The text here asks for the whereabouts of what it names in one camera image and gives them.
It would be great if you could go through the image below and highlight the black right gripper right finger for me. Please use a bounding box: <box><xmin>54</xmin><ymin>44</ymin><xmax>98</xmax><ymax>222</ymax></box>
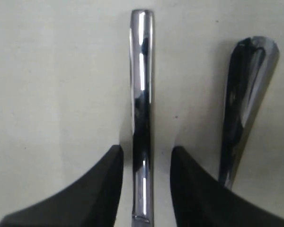
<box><xmin>170</xmin><ymin>146</ymin><xmax>284</xmax><ymax>227</ymax></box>

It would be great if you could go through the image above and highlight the silver metal table knife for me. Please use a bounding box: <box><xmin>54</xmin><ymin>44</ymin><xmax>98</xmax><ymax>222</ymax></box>
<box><xmin>129</xmin><ymin>9</ymin><xmax>154</xmax><ymax>227</ymax></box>

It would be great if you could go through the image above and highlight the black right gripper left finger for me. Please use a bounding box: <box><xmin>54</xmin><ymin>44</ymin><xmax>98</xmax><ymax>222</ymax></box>
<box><xmin>0</xmin><ymin>145</ymin><xmax>124</xmax><ymax>227</ymax></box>

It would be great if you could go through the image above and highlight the silver metal fork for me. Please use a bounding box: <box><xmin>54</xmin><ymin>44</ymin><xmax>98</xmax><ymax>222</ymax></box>
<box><xmin>218</xmin><ymin>36</ymin><xmax>280</xmax><ymax>189</ymax></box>

